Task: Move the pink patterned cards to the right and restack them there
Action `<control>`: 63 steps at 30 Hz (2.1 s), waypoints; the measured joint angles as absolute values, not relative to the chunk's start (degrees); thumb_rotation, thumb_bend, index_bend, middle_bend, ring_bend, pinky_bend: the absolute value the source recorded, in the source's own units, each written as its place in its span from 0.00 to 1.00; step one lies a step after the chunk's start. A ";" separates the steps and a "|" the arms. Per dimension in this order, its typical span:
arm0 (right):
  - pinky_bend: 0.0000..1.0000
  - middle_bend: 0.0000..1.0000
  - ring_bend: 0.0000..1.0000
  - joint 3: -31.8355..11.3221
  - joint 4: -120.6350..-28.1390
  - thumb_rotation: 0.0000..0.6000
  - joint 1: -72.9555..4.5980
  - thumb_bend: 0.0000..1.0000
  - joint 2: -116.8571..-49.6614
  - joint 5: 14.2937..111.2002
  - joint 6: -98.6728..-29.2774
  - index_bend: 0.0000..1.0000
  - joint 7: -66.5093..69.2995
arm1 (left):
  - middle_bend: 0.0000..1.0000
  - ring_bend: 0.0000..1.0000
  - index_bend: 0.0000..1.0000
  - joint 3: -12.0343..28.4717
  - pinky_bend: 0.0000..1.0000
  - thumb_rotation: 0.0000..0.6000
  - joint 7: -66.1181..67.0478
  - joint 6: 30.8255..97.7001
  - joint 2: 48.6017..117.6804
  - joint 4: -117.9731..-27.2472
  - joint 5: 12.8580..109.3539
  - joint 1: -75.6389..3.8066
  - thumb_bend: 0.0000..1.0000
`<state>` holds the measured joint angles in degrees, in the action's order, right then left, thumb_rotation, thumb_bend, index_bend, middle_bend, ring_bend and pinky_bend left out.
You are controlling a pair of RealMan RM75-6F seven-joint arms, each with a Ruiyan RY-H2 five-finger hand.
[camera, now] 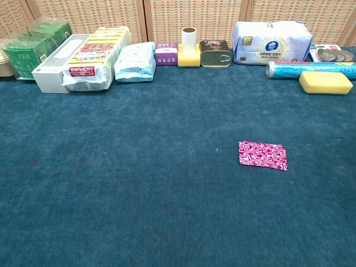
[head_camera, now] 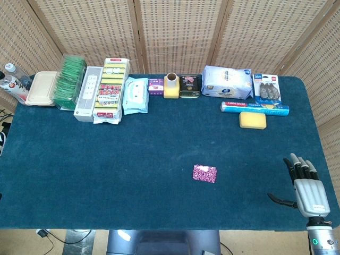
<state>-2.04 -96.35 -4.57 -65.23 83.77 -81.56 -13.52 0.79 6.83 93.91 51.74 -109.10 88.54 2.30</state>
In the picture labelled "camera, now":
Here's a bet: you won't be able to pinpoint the woven wicker folding screen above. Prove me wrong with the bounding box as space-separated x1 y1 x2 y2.
0 0 356 48

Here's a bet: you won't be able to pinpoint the yellow notched sponge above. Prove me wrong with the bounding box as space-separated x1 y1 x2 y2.
177 43 201 68

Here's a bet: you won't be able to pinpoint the yellow red snack package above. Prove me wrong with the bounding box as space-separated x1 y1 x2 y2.
61 26 133 92

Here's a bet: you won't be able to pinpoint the dark gold luncheon meat can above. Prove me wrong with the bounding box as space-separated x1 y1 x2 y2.
199 39 234 68

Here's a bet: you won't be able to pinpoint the beige lidded food container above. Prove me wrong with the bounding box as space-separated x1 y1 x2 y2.
0 38 16 78

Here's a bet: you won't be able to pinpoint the light blue wet wipes pack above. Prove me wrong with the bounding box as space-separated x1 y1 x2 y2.
113 41 156 82

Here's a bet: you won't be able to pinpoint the white power strip box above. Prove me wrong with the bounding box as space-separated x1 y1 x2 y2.
31 33 93 94

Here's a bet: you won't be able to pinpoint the pink patterned card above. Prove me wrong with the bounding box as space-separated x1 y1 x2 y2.
238 141 288 171

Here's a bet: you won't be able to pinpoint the white blue tissue pack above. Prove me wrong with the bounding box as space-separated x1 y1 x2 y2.
231 20 314 66

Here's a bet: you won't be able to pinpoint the teal table cloth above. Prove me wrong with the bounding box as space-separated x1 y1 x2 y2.
0 46 356 267

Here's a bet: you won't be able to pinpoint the small purple box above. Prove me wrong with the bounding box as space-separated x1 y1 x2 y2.
155 43 179 67

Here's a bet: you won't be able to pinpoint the clear box green tea bags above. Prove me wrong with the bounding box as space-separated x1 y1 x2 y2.
2 17 73 81

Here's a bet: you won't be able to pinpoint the yellow green scouring sponge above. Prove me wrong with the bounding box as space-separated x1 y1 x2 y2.
298 71 354 96

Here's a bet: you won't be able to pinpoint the white paper roll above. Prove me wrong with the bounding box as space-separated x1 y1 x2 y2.
181 27 197 52

